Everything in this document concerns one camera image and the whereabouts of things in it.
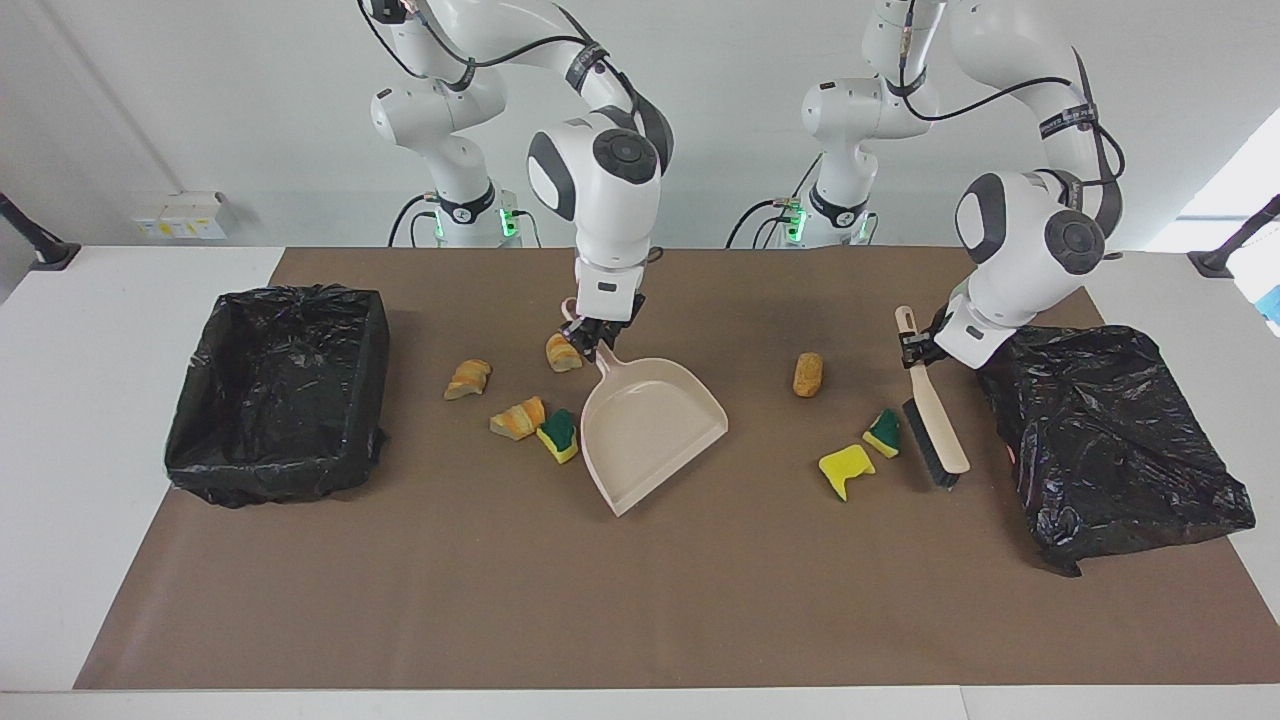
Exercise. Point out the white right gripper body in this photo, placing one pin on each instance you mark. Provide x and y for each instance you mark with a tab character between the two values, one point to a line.
608	290

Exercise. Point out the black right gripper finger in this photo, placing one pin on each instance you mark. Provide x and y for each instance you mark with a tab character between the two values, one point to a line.
618	330
585	338

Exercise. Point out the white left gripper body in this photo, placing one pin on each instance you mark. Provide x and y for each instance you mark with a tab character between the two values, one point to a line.
975	335

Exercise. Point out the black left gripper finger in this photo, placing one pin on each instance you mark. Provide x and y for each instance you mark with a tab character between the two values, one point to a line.
938	322
915	348

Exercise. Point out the striped toy croissant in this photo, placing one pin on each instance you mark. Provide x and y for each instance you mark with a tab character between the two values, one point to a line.
468	380
518	420
560	355

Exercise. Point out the beige hand brush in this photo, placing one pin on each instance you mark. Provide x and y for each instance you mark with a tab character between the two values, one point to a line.
935	410

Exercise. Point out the green and yellow sponge piece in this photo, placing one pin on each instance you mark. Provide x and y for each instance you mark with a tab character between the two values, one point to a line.
884	435
558	432

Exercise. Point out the beige plastic dustpan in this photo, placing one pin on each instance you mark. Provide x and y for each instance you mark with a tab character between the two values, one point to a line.
650	430

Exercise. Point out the brown oval bread roll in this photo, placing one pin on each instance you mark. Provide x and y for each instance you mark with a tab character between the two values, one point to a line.
808	375

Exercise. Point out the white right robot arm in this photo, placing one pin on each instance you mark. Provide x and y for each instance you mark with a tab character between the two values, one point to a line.
600	225

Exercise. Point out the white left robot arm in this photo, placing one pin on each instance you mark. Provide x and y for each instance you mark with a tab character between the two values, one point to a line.
1010	270

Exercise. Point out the black bag covered bin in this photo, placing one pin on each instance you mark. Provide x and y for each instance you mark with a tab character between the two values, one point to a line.
1100	440

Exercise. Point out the open bin with black bag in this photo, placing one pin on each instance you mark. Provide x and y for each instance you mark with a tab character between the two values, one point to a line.
270	400

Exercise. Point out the brown paper table mat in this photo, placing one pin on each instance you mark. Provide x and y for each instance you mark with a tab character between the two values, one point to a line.
640	580

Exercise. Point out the white and blue box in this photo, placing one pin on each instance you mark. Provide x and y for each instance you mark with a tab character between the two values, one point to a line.
1265	300

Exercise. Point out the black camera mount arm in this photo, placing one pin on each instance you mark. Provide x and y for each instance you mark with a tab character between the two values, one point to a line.
50	255
1215	265

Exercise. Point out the white wall outlet box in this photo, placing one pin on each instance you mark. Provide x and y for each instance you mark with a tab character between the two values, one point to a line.
180	215

